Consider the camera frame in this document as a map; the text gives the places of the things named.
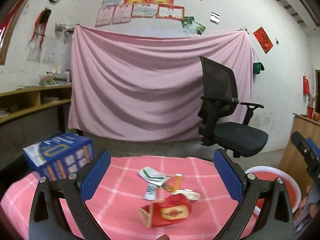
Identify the green white crumpled wrapper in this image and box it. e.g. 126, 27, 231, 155
138, 166, 170, 186

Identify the pink checkered tablecloth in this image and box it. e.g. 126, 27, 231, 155
0, 155, 266, 240

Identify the wooden wall shelf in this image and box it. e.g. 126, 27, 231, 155
1, 85, 72, 124

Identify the red framed certificate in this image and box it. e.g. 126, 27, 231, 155
155, 4, 184, 21

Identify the person's right hand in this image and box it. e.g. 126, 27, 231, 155
293, 184, 319, 225

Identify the red and white basin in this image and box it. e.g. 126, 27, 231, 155
245, 166, 303, 217

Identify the wooden cabinet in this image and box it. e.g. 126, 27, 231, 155
278, 113, 319, 181

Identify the pink hanging sheet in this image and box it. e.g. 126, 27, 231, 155
68, 25, 254, 142

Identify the red diamond wall poster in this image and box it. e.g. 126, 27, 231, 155
253, 27, 273, 54

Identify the orange sachet packet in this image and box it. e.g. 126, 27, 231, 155
172, 173, 183, 192

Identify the red cigarette box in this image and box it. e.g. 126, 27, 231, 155
138, 194, 191, 228

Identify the red paper cup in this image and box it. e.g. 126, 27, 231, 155
306, 106, 314, 119

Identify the green orange small sachet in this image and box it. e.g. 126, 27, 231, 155
162, 184, 174, 193

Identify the orange fruit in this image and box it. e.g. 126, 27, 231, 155
312, 112, 320, 122

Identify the red hanging bag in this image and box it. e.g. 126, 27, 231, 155
303, 75, 310, 96

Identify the blue cardboard box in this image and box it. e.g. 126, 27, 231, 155
23, 133, 95, 181

